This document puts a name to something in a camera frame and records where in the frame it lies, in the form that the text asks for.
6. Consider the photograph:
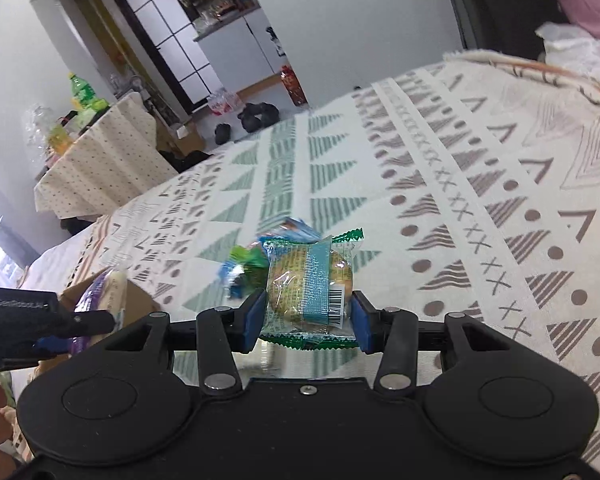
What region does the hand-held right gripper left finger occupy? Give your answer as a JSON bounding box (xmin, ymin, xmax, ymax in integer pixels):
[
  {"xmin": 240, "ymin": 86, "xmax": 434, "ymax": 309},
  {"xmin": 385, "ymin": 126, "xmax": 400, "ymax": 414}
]
[{"xmin": 102, "ymin": 289, "xmax": 269, "ymax": 397}]

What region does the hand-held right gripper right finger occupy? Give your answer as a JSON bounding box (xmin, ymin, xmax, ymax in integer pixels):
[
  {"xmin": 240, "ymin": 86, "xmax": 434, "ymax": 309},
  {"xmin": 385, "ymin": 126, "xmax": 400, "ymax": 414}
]
[{"xmin": 351, "ymin": 290, "xmax": 514, "ymax": 396}]

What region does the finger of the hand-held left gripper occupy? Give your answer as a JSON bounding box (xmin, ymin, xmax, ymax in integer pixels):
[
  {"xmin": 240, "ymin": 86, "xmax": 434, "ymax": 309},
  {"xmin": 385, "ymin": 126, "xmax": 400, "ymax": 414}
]
[
  {"xmin": 56, "ymin": 310, "xmax": 117, "ymax": 342},
  {"xmin": 0, "ymin": 336, "xmax": 77, "ymax": 372}
]

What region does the purple snack packet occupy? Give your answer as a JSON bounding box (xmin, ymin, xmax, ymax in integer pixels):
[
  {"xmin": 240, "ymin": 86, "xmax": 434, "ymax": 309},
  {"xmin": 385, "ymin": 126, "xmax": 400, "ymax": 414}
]
[{"xmin": 70, "ymin": 267, "xmax": 129, "ymax": 356}]

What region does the brown cardboard box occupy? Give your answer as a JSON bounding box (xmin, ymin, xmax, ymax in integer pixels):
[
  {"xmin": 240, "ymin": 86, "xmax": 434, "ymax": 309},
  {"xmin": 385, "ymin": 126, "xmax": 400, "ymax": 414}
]
[{"xmin": 55, "ymin": 274, "xmax": 164, "ymax": 361}]

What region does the green cake packet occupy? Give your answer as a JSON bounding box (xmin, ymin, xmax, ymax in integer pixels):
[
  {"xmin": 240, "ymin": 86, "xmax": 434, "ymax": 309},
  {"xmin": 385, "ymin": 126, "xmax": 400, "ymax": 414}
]
[{"xmin": 259, "ymin": 227, "xmax": 366, "ymax": 352}]

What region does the dark green snack packet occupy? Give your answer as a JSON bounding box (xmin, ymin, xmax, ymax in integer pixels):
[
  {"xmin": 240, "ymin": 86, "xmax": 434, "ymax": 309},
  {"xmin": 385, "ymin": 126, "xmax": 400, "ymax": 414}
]
[{"xmin": 228, "ymin": 242, "xmax": 272, "ymax": 288}]

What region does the white bedsheet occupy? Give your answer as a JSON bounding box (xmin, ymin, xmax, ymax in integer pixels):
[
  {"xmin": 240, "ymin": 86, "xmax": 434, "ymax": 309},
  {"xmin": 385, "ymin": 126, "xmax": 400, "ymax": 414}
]
[{"xmin": 10, "ymin": 220, "xmax": 111, "ymax": 297}]

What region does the blue snack packet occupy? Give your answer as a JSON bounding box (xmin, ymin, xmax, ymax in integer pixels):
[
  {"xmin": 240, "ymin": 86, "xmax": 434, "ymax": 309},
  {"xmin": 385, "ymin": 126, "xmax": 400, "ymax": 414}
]
[{"xmin": 257, "ymin": 217, "xmax": 324, "ymax": 247}]

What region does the table with dotted tablecloth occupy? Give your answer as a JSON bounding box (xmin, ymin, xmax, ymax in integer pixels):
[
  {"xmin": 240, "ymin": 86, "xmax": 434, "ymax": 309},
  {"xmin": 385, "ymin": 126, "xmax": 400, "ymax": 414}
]
[{"xmin": 34, "ymin": 91, "xmax": 181, "ymax": 221}]

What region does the clear bottle of yellow drink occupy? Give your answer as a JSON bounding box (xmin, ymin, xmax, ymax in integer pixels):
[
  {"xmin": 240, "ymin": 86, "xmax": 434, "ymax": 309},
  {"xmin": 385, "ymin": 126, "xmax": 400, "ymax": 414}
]
[{"xmin": 47, "ymin": 127, "xmax": 79, "ymax": 156}]

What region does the brown cardboard carton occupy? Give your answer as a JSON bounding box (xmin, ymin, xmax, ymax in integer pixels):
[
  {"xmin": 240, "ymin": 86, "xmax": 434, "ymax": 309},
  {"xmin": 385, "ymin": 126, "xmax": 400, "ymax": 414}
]
[{"xmin": 172, "ymin": 121, "xmax": 206, "ymax": 154}]

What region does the clear plastic bag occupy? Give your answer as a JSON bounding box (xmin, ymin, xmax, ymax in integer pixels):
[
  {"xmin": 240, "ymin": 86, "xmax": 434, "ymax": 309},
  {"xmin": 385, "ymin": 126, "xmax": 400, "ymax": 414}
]
[{"xmin": 22, "ymin": 104, "xmax": 61, "ymax": 151}]

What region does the patterned printed blanket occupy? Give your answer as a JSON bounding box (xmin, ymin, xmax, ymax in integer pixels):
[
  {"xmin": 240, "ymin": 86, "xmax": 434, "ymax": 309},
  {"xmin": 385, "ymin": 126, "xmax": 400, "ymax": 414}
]
[{"xmin": 62, "ymin": 50, "xmax": 600, "ymax": 480}]

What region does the pink pack of water bottles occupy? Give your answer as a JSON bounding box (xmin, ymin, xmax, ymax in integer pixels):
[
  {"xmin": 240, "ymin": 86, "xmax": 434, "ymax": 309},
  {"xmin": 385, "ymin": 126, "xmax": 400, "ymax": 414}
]
[{"xmin": 207, "ymin": 87, "xmax": 244, "ymax": 114}]

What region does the green soda bottle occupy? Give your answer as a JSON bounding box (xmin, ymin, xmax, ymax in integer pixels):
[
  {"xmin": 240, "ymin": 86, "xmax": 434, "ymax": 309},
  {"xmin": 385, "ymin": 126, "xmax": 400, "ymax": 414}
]
[{"xmin": 69, "ymin": 72, "xmax": 112, "ymax": 112}]

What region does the white cabinet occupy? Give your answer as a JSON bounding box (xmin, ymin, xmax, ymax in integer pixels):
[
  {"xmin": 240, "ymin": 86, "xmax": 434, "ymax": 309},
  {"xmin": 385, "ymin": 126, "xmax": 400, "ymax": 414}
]
[{"xmin": 195, "ymin": 10, "xmax": 306, "ymax": 107}]

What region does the frosted glass sliding door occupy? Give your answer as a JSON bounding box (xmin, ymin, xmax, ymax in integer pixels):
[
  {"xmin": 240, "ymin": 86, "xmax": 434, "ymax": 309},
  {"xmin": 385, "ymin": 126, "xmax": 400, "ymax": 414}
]
[{"xmin": 109, "ymin": 0, "xmax": 231, "ymax": 117}]

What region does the wooden door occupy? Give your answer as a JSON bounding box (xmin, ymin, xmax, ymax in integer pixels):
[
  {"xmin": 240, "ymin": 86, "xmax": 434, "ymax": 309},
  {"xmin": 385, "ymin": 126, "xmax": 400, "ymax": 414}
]
[{"xmin": 72, "ymin": 0, "xmax": 148, "ymax": 97}]

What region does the kitchen clutter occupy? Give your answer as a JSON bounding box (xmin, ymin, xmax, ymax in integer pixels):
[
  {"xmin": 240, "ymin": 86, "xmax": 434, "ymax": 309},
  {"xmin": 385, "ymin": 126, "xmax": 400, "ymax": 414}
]
[{"xmin": 169, "ymin": 0, "xmax": 261, "ymax": 37}]

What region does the white plastic bag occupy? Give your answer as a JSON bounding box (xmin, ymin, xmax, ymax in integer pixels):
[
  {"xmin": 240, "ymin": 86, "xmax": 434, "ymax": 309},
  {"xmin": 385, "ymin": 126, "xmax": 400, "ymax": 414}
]
[{"xmin": 536, "ymin": 21, "xmax": 600, "ymax": 87}]

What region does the black chair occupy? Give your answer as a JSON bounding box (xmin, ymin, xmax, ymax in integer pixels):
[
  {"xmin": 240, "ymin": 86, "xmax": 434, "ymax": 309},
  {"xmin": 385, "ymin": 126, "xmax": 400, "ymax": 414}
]
[{"xmin": 437, "ymin": 0, "xmax": 581, "ymax": 61}]

